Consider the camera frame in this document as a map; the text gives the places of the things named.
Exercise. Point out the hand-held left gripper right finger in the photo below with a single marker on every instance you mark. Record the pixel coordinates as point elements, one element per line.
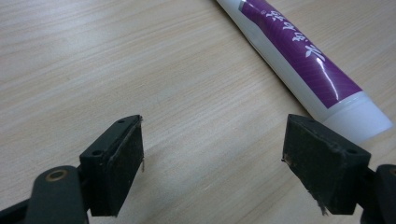
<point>327,168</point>

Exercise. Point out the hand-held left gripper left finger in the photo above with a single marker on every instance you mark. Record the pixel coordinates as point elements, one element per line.
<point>120,174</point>

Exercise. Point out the white and purple toothpaste tube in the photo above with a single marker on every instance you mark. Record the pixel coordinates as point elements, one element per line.
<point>299,53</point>

